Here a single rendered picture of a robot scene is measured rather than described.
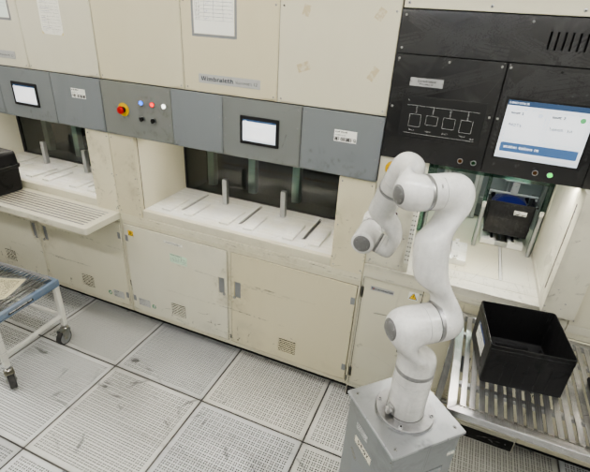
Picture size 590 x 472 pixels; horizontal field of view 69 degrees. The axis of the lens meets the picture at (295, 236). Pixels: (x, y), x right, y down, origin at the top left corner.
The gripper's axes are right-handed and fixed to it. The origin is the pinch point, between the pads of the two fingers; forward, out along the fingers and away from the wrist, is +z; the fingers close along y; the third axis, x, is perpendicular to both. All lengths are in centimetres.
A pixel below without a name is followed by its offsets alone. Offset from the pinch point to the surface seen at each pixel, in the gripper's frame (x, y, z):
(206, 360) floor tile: -120, -91, 1
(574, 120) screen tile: 44, 59, 12
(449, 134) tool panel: 32.7, 19.3, 12.4
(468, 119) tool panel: 39.3, 25.1, 12.4
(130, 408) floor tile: -120, -107, -47
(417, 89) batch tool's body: 47.9, 4.2, 12.4
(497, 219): -18, 50, 64
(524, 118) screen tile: 42, 44, 12
